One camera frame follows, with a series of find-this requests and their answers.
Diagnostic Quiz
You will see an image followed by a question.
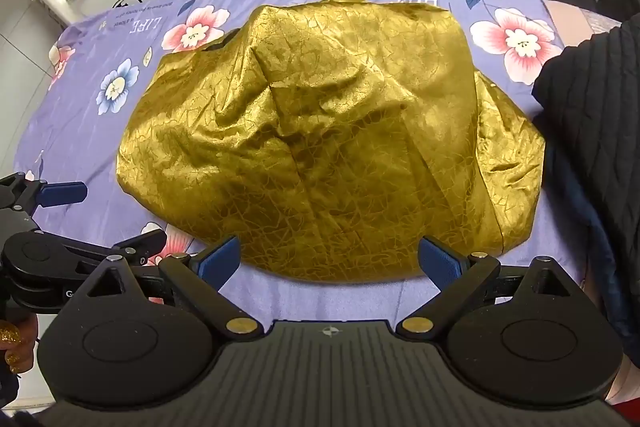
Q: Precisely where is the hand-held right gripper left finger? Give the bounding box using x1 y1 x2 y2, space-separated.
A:
87 235 264 341

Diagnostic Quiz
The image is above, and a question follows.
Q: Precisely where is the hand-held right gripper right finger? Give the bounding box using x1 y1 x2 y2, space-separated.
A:
396 235 586 341

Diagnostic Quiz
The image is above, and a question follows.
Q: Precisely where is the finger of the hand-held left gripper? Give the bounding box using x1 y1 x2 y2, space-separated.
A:
70 228 168 269
0 173 87 214

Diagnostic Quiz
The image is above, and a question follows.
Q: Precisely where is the gold jacket with black fur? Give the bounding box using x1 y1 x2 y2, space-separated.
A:
116 0 546 284

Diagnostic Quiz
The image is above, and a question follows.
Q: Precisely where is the person's left hand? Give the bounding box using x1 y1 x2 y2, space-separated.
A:
0 314 37 379

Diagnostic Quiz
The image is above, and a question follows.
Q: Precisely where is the purple floral bedsheet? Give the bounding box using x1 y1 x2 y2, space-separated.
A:
12 0 588 308

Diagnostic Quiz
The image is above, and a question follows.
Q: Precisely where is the dark blue cloth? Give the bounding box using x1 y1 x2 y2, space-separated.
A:
542 142 632 338

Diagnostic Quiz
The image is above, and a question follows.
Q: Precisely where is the black quilted garment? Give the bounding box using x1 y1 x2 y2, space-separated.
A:
530 14 640 360

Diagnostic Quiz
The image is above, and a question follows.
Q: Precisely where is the pink striped pillow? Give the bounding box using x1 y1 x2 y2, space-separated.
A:
542 0 627 64

